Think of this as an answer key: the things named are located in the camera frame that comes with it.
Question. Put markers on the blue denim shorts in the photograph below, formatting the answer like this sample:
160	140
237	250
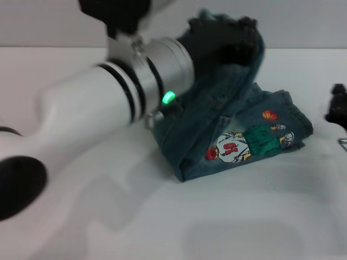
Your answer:
230	92

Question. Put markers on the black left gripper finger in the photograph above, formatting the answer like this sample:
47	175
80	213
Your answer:
248	40

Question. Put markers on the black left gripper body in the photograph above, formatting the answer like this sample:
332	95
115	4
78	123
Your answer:
211	43

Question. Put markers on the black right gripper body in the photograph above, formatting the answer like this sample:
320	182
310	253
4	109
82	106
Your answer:
339	111

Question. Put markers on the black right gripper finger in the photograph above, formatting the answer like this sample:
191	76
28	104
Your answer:
340	88

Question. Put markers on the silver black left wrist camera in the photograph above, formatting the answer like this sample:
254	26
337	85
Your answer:
116	13

